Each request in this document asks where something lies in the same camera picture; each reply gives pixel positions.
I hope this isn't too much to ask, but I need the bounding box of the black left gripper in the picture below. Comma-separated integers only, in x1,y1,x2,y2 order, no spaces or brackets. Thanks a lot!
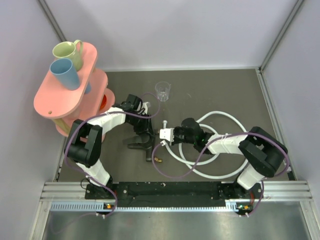
128,112,155,138

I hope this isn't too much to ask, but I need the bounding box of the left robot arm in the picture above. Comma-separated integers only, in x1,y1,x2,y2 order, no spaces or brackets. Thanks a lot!
64,94,156,199

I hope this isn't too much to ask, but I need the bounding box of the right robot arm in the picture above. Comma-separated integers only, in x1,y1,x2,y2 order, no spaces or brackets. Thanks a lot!
170,118,288,198

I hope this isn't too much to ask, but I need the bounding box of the clear plastic cup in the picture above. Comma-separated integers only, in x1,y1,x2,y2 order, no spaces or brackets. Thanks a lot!
155,81,171,102

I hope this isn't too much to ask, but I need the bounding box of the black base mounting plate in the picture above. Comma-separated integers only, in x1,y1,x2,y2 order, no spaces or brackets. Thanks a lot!
84,181,253,208

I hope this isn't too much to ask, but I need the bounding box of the orange object on shelf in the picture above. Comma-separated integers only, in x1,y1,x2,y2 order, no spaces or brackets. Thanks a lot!
99,94,107,111

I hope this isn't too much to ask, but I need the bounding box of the pink three-tier shelf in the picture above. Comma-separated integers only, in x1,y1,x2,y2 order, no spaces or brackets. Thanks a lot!
33,42,116,137

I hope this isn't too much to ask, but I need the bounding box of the blue plastic cup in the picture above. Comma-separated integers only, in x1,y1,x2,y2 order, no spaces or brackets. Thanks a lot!
49,58,80,91

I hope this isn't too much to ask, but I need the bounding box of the green ceramic mug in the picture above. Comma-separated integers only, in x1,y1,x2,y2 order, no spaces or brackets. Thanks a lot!
52,39,84,71

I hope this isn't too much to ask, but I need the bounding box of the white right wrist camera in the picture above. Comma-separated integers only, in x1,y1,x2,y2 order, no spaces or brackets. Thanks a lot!
159,128,174,145

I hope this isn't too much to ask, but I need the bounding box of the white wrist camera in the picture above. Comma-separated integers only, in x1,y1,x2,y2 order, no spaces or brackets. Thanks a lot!
159,128,174,145
138,101,151,115

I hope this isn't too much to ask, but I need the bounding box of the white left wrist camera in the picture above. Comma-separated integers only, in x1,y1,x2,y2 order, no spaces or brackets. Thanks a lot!
138,101,151,115

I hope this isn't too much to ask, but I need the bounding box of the grey slotted cable duct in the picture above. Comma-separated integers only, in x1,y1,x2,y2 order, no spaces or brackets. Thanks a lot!
50,201,240,213

